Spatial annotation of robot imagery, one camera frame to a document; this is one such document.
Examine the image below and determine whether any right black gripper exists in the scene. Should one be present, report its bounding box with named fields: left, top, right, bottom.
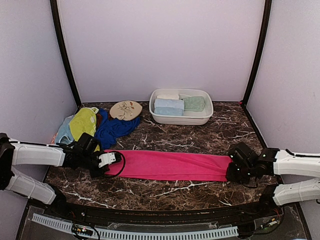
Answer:
left=226, top=161, right=255, bottom=184

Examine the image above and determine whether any pink towel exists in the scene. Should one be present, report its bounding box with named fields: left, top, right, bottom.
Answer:
left=105, top=150, right=231, bottom=182

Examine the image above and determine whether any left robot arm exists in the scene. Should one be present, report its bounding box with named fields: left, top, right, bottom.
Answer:
left=0, top=133, right=116, bottom=218

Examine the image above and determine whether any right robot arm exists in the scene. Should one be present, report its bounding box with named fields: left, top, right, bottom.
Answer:
left=226, top=142, right=320, bottom=217

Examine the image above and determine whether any light blue crumpled towel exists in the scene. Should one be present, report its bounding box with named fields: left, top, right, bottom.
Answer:
left=54, top=115, right=74, bottom=145

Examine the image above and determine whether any yellow green patterned towel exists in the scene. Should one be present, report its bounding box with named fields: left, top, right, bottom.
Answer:
left=69, top=107, right=100, bottom=152

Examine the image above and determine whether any brown towel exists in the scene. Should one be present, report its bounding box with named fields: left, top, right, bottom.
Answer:
left=96, top=113, right=103, bottom=128

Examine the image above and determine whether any green rolled towel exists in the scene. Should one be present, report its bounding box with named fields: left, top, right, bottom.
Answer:
left=182, top=96, right=205, bottom=112

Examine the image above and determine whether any light blue rolled towel back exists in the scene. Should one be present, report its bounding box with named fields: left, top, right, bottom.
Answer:
left=154, top=98, right=185, bottom=110

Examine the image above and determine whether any light blue rolled towel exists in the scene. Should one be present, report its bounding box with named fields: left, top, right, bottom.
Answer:
left=154, top=98, right=185, bottom=110
left=154, top=107, right=184, bottom=116

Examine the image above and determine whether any light blue rolled towel front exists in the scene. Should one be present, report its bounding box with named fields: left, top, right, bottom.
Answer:
left=154, top=107, right=184, bottom=116

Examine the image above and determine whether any white plastic tub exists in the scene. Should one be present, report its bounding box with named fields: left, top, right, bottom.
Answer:
left=149, top=88, right=214, bottom=125

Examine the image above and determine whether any white rolled towel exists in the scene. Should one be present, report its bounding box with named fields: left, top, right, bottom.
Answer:
left=156, top=94, right=180, bottom=100

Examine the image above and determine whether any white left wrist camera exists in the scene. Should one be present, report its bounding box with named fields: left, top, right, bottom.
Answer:
left=98, top=152, right=122, bottom=168

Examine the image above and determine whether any black front rail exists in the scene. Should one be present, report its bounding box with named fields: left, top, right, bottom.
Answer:
left=27, top=193, right=298, bottom=227

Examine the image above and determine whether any white slotted cable duct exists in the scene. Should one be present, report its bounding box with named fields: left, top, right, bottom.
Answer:
left=31, top=213, right=239, bottom=240

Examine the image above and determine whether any black left frame post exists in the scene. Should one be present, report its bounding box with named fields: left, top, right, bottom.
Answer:
left=49, top=0, right=82, bottom=109

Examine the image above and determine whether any black frame post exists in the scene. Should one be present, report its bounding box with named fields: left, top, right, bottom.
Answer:
left=49, top=0, right=82, bottom=109
left=241, top=0, right=273, bottom=108

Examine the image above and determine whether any black right frame post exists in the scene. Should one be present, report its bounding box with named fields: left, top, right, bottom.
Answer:
left=241, top=0, right=273, bottom=108

